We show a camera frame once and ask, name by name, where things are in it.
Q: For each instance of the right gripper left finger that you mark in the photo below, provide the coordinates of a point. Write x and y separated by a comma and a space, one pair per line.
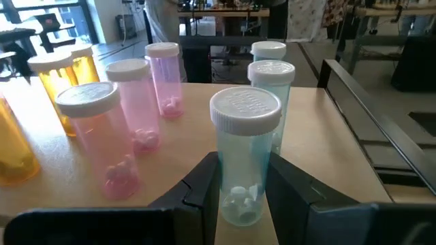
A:
136, 228

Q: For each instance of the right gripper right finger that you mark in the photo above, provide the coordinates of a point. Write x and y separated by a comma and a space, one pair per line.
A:
323, 221

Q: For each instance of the pink pill bottle white cap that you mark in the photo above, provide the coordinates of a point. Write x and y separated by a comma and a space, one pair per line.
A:
165, 81
102, 146
136, 102

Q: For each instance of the teal pill bottle white cap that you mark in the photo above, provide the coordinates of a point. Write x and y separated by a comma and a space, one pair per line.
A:
268, 49
243, 112
272, 73

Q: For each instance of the orange pill bottle white cap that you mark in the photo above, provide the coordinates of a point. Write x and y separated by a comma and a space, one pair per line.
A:
85, 69
15, 149
56, 85

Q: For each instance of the black cabinet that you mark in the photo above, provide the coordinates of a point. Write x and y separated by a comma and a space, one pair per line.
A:
195, 61

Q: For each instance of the white patterned hanging cloth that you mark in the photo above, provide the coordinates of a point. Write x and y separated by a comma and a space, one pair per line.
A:
304, 17

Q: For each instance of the dark floral hanging cloth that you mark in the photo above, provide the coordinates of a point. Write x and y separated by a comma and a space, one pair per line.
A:
334, 12

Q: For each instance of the black metal stand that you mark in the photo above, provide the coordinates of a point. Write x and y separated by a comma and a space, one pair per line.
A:
47, 22

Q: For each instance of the wooden work table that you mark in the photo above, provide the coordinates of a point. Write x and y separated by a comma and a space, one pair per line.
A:
221, 13

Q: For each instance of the wooden shelf black metal frame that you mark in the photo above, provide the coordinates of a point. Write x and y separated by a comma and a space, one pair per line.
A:
323, 136

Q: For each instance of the black aluminium rig frame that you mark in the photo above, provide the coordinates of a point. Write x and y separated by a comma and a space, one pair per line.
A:
398, 177

